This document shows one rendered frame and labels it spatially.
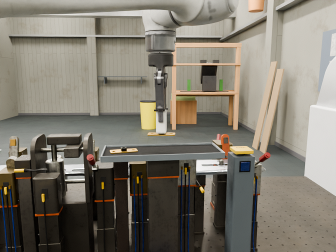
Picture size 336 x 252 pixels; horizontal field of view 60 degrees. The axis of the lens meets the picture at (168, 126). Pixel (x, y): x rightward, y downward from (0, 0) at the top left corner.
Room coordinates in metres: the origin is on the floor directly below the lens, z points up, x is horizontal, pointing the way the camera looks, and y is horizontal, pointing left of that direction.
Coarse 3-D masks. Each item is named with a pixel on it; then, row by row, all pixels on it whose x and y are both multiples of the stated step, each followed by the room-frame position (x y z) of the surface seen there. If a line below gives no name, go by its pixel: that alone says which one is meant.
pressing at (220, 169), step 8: (200, 160) 1.32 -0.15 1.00; (208, 160) 1.32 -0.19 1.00; (216, 160) 1.32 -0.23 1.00; (224, 160) 1.32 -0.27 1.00; (0, 168) 1.20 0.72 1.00; (64, 168) 1.20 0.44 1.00; (72, 168) 1.20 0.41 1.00; (80, 168) 1.20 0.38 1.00; (200, 168) 1.20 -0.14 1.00; (208, 168) 1.20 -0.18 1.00; (216, 168) 1.20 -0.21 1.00; (224, 168) 1.20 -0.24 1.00; (264, 168) 1.20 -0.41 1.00; (128, 176) 1.12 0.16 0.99
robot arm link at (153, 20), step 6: (144, 12) 0.85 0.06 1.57; (150, 12) 0.83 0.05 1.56; (156, 12) 0.82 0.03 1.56; (162, 12) 0.81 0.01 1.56; (168, 12) 0.80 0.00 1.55; (144, 18) 0.85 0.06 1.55; (150, 18) 0.84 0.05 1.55; (156, 18) 0.82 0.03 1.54; (162, 18) 0.82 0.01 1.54; (168, 18) 0.81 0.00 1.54; (144, 24) 0.86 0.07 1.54; (150, 24) 0.84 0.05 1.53; (156, 24) 0.83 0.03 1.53; (162, 24) 0.83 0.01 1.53; (168, 24) 0.82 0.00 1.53; (174, 24) 0.82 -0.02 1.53; (150, 30) 0.84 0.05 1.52; (168, 30) 0.84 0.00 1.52; (174, 30) 0.86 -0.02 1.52
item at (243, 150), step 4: (232, 148) 0.92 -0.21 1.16; (236, 148) 0.92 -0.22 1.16; (240, 148) 0.92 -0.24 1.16; (244, 148) 0.92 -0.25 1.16; (248, 148) 0.92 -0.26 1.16; (236, 152) 0.89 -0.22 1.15; (240, 152) 0.89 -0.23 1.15; (244, 152) 0.89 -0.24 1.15; (248, 152) 0.90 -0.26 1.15; (252, 152) 0.90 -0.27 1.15
